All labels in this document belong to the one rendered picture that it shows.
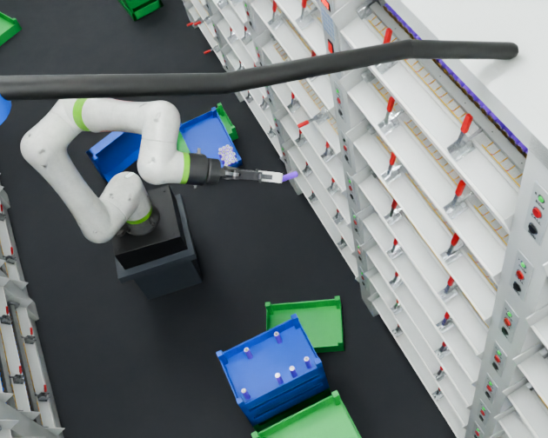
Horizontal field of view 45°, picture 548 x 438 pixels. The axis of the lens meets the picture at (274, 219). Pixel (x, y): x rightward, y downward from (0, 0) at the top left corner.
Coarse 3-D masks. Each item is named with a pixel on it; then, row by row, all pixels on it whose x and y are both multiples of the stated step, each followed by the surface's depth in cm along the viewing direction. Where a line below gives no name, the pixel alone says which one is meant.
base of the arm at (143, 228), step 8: (152, 208) 255; (152, 216) 254; (128, 224) 252; (136, 224) 251; (144, 224) 252; (152, 224) 256; (120, 232) 254; (128, 232) 255; (136, 232) 253; (144, 232) 254
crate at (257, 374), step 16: (288, 320) 225; (256, 336) 224; (272, 336) 228; (288, 336) 227; (304, 336) 226; (224, 352) 222; (240, 352) 227; (256, 352) 226; (272, 352) 225; (288, 352) 224; (304, 352) 223; (224, 368) 220; (240, 368) 223; (256, 368) 222; (272, 368) 221; (288, 368) 220; (304, 368) 219; (320, 368) 215; (240, 384) 220; (256, 384) 219; (272, 384) 218; (288, 384) 214; (240, 400) 209; (256, 400) 212
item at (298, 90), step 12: (264, 36) 225; (264, 48) 227; (276, 48) 225; (276, 60) 223; (288, 60) 220; (288, 84) 216; (300, 84) 213; (300, 96) 211; (312, 96) 209; (312, 108) 207; (324, 132) 201; (336, 132) 199; (336, 144) 197
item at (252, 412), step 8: (320, 376) 220; (304, 384) 220; (312, 384) 223; (288, 392) 219; (296, 392) 222; (272, 400) 218; (280, 400) 221; (256, 408) 218; (264, 408) 221; (248, 416) 220
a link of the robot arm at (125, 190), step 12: (120, 180) 239; (132, 180) 239; (108, 192) 236; (120, 192) 236; (132, 192) 237; (144, 192) 243; (120, 204) 235; (132, 204) 238; (144, 204) 245; (132, 216) 246; (144, 216) 249
